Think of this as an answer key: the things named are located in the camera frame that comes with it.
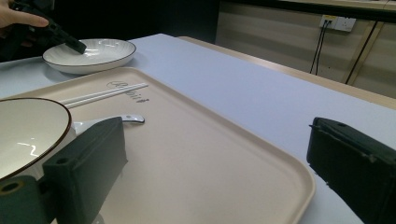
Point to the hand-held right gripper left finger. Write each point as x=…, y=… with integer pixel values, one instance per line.
x=84, y=168

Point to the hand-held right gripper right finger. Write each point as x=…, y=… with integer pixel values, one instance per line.
x=358, y=168

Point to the white plate with dark rim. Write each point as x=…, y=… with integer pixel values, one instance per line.
x=106, y=53

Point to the white chopstick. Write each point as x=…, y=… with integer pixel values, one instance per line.
x=102, y=97
x=102, y=92

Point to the white bowl with brown rim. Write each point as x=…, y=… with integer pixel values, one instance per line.
x=25, y=130

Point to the white ceramic spoon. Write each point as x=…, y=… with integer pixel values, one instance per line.
x=134, y=118

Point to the beige plastic tray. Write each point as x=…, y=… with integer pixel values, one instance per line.
x=202, y=161

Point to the black curtain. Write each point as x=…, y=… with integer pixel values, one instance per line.
x=140, y=18

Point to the beige desk leg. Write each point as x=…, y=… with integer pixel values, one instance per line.
x=369, y=53

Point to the beige background desk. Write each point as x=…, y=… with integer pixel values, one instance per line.
x=342, y=3

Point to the white wall outlet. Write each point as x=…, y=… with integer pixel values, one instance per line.
x=339, y=23

